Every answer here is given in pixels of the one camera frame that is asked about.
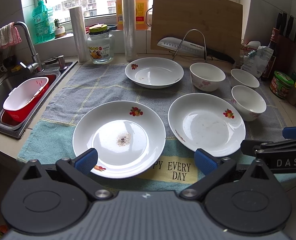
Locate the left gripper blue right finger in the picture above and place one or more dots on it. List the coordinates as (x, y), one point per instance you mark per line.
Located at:
(205, 162)

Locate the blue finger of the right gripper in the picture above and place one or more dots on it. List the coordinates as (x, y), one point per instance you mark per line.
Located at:
(289, 133)

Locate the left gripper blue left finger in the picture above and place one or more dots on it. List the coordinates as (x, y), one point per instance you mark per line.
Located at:
(86, 161)

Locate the white fruit plate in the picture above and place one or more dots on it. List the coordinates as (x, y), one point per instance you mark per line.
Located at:
(154, 72)
(200, 120)

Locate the white plate with pepper stain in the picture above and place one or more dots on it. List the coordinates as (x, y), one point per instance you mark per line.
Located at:
(129, 138)

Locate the large white floral bowl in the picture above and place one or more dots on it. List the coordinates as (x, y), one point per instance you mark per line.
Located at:
(206, 77)

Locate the steel kitchen faucet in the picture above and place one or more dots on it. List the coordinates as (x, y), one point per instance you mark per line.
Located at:
(36, 65)

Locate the grey blue checkered towel mat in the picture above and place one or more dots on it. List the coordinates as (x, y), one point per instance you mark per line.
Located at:
(51, 138)

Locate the green lidded seasoning tin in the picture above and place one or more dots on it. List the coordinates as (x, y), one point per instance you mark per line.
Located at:
(281, 84)

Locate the white plastic food bag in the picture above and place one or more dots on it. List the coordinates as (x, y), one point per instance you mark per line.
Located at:
(256, 59)

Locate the red wash basin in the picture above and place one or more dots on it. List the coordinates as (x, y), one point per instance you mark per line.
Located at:
(14, 118)

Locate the white colander basket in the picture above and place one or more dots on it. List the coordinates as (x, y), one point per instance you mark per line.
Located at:
(20, 96)

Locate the black knife block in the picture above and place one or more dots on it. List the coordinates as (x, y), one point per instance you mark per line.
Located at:
(286, 46)

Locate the dark soy sauce bottle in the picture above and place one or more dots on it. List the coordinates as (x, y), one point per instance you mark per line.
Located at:
(273, 51)

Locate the steel soap dispenser pump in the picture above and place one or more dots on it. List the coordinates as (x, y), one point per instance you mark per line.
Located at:
(62, 63)

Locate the glass jar yellow lid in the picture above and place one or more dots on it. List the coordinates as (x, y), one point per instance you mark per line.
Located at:
(100, 44)

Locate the bamboo cutting board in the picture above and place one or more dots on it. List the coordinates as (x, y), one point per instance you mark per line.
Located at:
(216, 23)

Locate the small potted plant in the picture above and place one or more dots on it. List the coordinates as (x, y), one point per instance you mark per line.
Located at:
(59, 30)

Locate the green dish soap bottle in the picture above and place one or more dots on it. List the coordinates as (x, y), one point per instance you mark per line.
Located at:
(43, 20)

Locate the pink white dish cloth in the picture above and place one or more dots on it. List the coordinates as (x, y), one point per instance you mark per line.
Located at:
(9, 36)

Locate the short plastic bag roll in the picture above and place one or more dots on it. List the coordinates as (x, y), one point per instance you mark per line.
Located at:
(79, 32)

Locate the orange cooking oil jug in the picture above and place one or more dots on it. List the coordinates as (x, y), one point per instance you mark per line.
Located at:
(141, 9)

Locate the tall plastic wrap roll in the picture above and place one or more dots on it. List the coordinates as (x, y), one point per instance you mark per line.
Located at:
(129, 29)

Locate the kitchen knife black handle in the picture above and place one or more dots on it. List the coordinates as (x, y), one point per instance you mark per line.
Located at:
(172, 43)

